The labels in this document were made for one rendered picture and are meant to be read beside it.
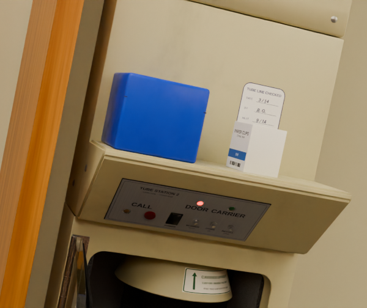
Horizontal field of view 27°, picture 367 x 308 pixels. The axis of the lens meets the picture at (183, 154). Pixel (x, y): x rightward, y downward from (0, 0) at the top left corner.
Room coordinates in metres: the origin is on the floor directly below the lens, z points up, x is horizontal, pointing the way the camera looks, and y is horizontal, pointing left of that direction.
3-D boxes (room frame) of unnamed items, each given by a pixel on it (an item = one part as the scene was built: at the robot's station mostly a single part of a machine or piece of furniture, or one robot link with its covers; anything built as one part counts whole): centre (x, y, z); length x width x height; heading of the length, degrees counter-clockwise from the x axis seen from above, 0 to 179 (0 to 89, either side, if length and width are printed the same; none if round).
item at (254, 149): (0.98, -0.09, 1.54); 0.05 x 0.05 x 0.06; 23
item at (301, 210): (0.96, -0.05, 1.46); 0.32 x 0.12 x 0.10; 106
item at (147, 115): (0.94, 0.04, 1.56); 0.10 x 0.10 x 0.09; 16
